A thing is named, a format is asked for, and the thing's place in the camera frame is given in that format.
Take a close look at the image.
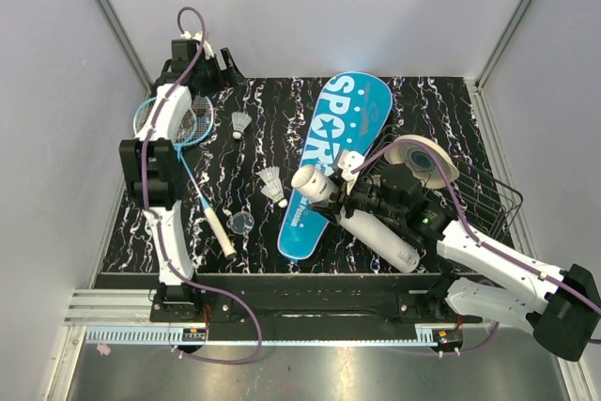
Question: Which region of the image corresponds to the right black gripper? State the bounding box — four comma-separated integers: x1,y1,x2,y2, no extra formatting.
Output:
308,171,405,226

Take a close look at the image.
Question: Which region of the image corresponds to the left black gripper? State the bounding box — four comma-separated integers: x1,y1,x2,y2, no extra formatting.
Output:
193,49,245,98

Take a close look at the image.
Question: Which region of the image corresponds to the white plastic shuttlecock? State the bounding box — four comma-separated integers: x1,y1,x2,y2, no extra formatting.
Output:
231,111,252,140

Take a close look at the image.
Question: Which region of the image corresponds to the white shuttlecock of pair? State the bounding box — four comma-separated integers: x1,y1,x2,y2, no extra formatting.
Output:
260,185,287,208
258,166,282,191

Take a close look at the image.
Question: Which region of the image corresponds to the white shuttlecock tube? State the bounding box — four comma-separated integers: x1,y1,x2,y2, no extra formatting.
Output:
291,164,420,273

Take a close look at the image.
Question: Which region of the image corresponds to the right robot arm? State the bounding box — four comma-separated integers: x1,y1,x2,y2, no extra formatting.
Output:
292,164,600,362

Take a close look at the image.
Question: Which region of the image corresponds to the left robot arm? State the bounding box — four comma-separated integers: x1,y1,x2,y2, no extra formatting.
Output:
119,32,220,322

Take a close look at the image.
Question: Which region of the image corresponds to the blue badminton racket front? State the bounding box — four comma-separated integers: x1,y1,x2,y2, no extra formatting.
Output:
171,90,238,259

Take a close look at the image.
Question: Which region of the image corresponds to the blue racket cover bag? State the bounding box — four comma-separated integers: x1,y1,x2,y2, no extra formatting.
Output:
277,72,393,262

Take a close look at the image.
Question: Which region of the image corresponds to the clear plastic tube lid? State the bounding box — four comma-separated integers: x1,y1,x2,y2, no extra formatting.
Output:
227,211,254,236

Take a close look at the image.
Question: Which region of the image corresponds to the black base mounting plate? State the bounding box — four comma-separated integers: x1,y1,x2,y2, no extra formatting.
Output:
150,274,459,343

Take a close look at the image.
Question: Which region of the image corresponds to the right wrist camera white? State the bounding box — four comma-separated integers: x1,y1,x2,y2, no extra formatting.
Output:
333,149,365,183

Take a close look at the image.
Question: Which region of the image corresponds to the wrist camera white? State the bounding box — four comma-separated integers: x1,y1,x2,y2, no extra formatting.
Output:
333,149,365,183
180,31,215,60

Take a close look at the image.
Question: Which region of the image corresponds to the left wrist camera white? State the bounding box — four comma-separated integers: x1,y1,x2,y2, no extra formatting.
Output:
180,31,215,60

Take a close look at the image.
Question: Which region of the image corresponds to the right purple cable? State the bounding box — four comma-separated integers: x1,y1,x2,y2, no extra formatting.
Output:
349,137,601,356

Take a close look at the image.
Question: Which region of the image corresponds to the purple cable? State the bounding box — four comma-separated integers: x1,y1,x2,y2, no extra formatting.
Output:
349,137,601,356
140,6,264,365

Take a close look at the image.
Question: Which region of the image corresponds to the black wire dish rack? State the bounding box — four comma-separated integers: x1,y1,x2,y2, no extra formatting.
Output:
356,125,523,274

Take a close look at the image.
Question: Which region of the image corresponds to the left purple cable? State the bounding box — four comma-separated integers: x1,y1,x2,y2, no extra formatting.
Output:
140,6,264,365

